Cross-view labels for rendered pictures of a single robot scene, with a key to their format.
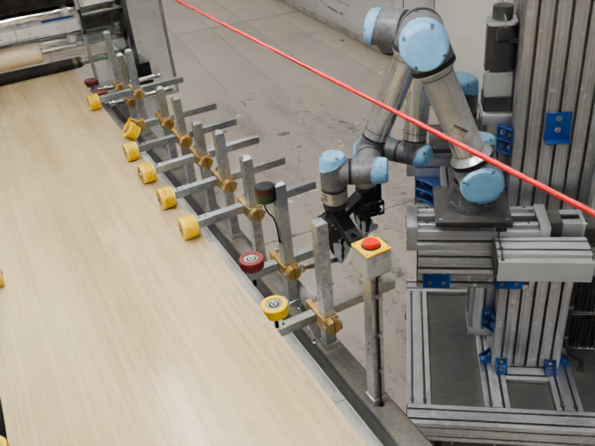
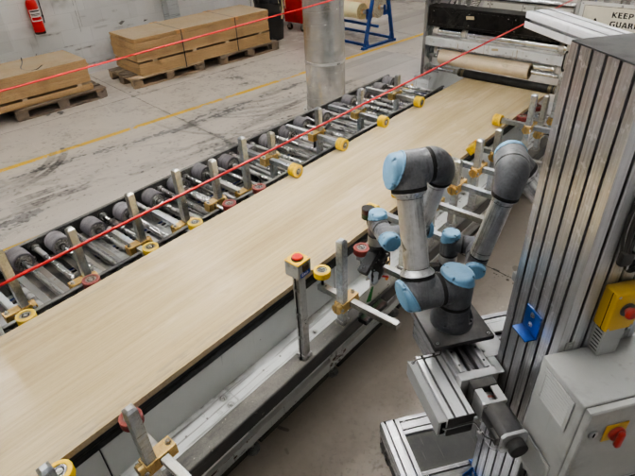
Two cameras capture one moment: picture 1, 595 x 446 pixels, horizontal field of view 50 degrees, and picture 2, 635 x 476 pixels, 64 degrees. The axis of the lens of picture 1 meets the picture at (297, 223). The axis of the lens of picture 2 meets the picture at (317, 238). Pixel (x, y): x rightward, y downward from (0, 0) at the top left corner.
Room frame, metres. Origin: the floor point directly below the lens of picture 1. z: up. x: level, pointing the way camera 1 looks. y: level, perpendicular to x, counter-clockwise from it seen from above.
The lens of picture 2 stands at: (0.71, -1.58, 2.36)
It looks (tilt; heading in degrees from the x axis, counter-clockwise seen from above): 35 degrees down; 67
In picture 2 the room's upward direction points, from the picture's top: 3 degrees counter-clockwise
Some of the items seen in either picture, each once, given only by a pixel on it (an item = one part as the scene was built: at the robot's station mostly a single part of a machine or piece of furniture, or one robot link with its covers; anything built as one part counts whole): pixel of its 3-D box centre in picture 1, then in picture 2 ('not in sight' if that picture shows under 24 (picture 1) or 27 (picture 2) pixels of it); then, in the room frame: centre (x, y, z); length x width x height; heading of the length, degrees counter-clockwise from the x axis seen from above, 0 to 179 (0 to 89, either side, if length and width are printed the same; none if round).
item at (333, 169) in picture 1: (334, 171); (377, 223); (1.60, -0.12, 1.23); 0.09 x 0.08 x 0.11; 81
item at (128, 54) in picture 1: (137, 93); (527, 129); (3.29, 0.77, 0.94); 0.03 x 0.03 x 0.48; 25
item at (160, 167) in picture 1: (204, 154); (461, 185); (2.42, 0.36, 0.95); 0.50 x 0.04 x 0.04; 115
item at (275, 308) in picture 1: (275, 317); (322, 278); (1.44, 0.09, 0.85); 0.08 x 0.08 x 0.11
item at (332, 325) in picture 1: (323, 315); (345, 301); (1.49, -0.05, 0.80); 0.13 x 0.06 x 0.05; 25
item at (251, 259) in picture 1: (252, 271); (361, 255); (1.69, 0.16, 0.85); 0.08 x 0.08 x 0.11
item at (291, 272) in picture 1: (284, 265); not in sight; (1.71, 0.06, 0.85); 0.13 x 0.06 x 0.05; 25
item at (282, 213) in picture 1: (285, 246); not in sight; (1.70, 0.05, 0.93); 0.03 x 0.03 x 0.48; 25
